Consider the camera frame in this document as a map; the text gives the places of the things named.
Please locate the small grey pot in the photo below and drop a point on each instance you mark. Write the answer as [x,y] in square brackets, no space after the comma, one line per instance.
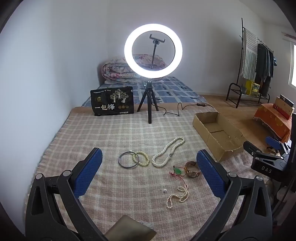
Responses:
[244,90]

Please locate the yellow box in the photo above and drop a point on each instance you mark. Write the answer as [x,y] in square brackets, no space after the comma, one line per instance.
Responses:
[253,88]

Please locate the folded floral quilt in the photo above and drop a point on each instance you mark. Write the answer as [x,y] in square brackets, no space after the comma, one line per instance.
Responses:
[113,71]

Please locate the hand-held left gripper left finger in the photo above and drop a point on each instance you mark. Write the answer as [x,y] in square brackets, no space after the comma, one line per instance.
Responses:
[89,171]

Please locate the black tripod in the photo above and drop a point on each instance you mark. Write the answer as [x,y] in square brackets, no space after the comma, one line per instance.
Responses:
[148,92]

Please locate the dark metal bangle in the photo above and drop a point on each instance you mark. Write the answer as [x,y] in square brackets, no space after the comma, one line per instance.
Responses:
[120,162]

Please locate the striped towel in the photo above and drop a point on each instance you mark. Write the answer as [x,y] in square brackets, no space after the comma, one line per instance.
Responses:
[249,53]

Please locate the black printed snack bag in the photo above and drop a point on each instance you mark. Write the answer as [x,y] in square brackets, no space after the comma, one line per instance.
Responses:
[111,102]

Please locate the orange cloth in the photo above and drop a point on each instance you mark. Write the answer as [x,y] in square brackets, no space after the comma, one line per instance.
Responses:
[270,118]

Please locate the floral pillow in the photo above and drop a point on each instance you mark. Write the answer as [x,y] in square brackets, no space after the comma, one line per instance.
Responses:
[143,59]

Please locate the cardboard box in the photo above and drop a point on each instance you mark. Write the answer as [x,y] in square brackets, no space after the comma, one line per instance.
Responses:
[215,132]

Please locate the blue patterned bed sheet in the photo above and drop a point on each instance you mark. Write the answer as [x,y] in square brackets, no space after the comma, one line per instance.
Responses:
[175,89]

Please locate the black phone holder pole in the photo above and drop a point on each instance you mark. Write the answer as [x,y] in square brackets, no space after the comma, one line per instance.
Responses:
[154,53]

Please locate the pink plaid blanket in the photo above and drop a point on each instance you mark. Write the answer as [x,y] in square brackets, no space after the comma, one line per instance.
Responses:
[115,134]

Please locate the brown and red box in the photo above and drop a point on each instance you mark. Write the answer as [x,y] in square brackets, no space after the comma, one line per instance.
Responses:
[283,106]

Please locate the black clothes rack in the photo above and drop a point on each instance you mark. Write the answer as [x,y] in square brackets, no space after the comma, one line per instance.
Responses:
[233,85]

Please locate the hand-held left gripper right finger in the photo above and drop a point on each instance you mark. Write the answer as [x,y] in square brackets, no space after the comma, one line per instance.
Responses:
[209,172]

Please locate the dark hanging clothes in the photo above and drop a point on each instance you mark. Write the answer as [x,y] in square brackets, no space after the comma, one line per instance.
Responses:
[263,62]

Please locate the window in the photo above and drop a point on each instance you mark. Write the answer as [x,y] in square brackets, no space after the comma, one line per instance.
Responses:
[293,64]

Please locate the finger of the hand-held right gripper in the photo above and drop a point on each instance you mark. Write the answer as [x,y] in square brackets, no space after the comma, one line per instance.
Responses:
[272,141]
[252,148]

